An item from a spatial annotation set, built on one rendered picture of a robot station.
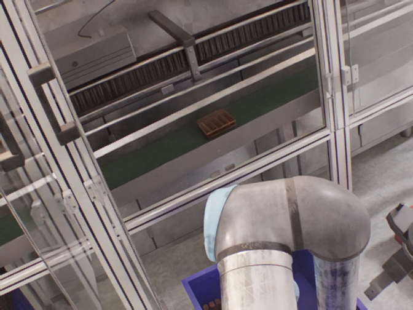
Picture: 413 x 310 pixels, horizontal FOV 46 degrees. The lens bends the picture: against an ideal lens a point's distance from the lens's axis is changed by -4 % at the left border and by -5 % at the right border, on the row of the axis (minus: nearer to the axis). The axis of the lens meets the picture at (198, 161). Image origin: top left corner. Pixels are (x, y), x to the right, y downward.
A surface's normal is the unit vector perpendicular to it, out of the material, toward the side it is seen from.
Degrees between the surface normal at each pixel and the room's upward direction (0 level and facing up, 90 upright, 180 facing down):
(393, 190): 0
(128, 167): 2
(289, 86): 2
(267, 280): 30
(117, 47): 90
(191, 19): 90
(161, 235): 90
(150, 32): 90
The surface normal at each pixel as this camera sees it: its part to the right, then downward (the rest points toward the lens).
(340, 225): 0.33, 0.17
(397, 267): -0.81, 0.41
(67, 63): 0.40, 0.49
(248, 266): -0.31, -0.48
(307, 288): -0.22, -0.77
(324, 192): 0.25, -0.58
